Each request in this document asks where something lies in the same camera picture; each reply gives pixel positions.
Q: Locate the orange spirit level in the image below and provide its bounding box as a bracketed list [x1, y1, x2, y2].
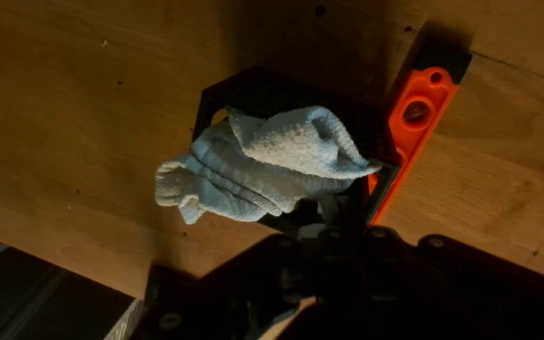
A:
[365, 35, 476, 226]

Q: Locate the black perforated box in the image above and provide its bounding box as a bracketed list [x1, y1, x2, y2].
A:
[191, 64, 401, 235]

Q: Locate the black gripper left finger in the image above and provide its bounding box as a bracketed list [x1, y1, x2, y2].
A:
[289, 200, 323, 235]

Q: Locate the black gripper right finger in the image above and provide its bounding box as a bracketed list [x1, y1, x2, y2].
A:
[333, 194, 367, 235]

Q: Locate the white towel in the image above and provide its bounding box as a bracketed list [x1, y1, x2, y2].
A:
[153, 103, 384, 226]

